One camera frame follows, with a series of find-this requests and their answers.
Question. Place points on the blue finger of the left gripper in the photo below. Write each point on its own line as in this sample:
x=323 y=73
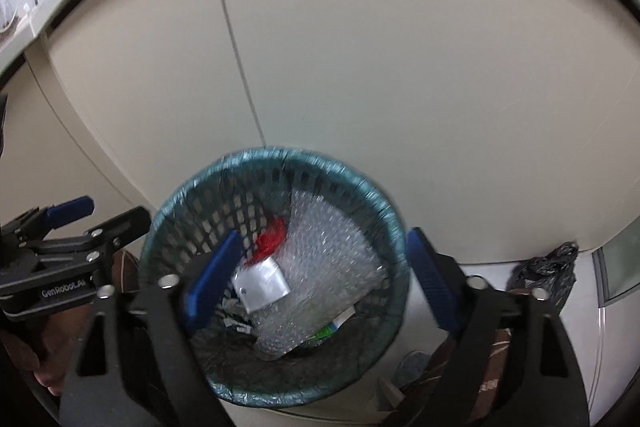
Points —
x=117 y=233
x=69 y=212

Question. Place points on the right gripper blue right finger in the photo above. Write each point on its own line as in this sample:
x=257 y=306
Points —
x=423 y=261

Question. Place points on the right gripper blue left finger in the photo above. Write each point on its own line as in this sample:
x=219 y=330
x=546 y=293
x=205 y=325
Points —
x=206 y=278

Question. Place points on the clear white plastic pouch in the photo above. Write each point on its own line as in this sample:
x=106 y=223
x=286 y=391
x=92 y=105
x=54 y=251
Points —
x=260 y=285

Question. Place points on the red mesh net bag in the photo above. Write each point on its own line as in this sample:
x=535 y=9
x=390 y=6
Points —
x=269 y=241

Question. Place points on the clear bubble wrap sheet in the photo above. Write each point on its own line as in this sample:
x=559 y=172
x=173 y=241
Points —
x=329 y=266

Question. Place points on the green white medicine box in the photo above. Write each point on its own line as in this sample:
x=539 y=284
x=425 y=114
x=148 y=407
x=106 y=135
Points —
x=331 y=328

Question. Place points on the white tissue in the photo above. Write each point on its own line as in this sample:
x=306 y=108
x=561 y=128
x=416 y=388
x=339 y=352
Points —
x=235 y=316

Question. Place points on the teal lined trash basket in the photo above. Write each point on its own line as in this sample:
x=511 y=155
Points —
x=244 y=191

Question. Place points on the person's left hand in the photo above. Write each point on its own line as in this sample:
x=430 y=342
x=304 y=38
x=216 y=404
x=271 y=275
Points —
x=58 y=337

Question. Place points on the black garbage bag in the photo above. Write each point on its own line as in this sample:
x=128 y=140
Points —
x=554 y=272

